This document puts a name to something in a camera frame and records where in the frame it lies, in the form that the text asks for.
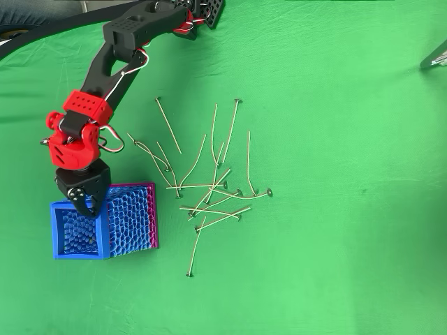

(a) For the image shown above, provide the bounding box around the blue and magenta lattice basket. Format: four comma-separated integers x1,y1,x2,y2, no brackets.
49,181,160,261

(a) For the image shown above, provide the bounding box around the cream candle wick metal tab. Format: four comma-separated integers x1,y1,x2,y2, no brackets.
156,141,182,199
154,96,183,154
246,131,260,196
177,134,207,192
210,103,221,167
194,205,252,233
187,168,232,215
133,138,175,188
126,132,171,173
204,141,225,204
208,187,273,200
179,206,242,222
166,180,228,190
221,98,243,163
185,216,207,278
187,188,243,221

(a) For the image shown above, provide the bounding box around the blue denim trouser leg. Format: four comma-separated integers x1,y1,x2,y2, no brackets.
0,0,85,27

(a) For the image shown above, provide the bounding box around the green cloth with black edge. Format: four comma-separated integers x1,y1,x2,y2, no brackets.
0,0,447,335

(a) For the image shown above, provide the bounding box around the chrome stand pole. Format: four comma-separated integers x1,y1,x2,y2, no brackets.
420,40,447,69

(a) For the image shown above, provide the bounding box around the red white wrist servo cable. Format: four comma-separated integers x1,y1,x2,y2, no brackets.
97,124,126,154

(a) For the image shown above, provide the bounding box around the red white elbow servo cable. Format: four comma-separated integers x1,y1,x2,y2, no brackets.
104,48,150,103

